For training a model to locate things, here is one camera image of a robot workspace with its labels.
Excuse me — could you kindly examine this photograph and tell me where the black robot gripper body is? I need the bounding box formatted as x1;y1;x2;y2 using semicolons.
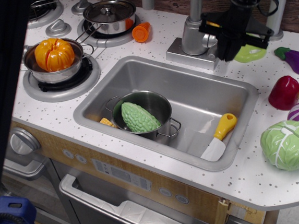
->
199;5;273;49

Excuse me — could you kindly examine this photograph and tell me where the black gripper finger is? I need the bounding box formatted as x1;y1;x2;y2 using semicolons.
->
217;36;233;61
225;39;245;62

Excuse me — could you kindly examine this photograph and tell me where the silver faucet lever handle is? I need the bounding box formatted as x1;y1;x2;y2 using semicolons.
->
202;33;218;52

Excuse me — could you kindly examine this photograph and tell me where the light green cutting board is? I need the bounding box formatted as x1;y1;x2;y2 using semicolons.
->
234;44;267;63

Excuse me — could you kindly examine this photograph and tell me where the yellow toy lemon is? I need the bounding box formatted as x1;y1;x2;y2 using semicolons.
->
206;21;221;28

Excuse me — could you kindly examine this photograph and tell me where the silver toy faucet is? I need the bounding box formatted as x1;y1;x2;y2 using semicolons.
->
166;0;219;70

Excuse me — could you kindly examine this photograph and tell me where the grey right support pole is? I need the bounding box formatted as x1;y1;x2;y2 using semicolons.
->
266;0;286;42

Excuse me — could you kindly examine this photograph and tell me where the red toy bell pepper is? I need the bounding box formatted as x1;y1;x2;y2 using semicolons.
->
268;75;299;111

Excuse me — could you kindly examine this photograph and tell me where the purple toy eggplant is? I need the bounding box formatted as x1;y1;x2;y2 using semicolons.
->
274;47;299;74

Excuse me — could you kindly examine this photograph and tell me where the grey sink basin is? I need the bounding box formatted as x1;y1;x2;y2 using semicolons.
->
74;56;259;171

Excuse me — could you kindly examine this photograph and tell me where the orange toy carrot piece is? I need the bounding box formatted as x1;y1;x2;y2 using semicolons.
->
131;22;151;43

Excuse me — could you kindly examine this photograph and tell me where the steel pot in sink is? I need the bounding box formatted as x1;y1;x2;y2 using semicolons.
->
105;90;181;145

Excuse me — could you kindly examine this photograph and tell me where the green toy cabbage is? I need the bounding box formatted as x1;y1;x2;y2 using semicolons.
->
260;120;299;171

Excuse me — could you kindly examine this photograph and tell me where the green bitter gourd toy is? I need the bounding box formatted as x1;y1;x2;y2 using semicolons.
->
121;102;161;133

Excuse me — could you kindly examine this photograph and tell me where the lidded steel saucepan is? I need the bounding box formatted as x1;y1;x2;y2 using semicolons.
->
78;0;136;38

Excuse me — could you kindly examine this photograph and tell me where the front left stove burner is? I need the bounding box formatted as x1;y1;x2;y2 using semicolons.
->
22;56;100;103

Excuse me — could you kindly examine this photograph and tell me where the stove burner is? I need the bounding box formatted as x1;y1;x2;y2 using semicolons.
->
77;15;141;48
27;0;64;29
22;56;100;103

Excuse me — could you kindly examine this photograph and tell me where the back right stove burner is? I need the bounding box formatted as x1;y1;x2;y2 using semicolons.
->
77;15;141;48

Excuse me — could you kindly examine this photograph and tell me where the yellow corn toy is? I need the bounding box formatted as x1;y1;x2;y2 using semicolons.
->
100;117;117;128

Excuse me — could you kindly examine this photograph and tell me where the grey stove knob back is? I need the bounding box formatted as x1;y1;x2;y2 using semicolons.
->
71;0;92;16

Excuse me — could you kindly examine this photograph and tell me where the grey stove knob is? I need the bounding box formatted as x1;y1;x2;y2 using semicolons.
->
71;0;92;16
45;19;71;38

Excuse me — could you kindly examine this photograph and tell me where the grey stove knob front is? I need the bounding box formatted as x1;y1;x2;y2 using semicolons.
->
45;19;71;38

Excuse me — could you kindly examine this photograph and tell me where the orange toy pumpkin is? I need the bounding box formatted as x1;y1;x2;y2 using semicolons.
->
34;38;75;73

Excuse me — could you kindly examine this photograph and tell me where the steel pot on burner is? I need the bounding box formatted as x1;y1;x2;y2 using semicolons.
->
23;38;88;84

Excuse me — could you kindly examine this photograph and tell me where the back left stove burner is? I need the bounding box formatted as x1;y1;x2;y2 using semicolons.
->
27;0;64;29

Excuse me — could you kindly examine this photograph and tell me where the grey oven dial knob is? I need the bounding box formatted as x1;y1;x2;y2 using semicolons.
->
9;127;41;156

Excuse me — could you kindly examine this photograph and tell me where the yellow handled toy knife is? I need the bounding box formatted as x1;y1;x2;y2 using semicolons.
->
200;113;237;162

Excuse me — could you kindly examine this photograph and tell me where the silver dishwasher door handle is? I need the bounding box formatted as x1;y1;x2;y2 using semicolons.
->
57;161;214;224

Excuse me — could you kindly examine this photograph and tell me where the silver oven door handle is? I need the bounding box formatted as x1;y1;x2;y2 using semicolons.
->
3;158;48;181

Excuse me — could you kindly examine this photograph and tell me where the blue clamp with cable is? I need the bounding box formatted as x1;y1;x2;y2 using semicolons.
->
0;195;37;224

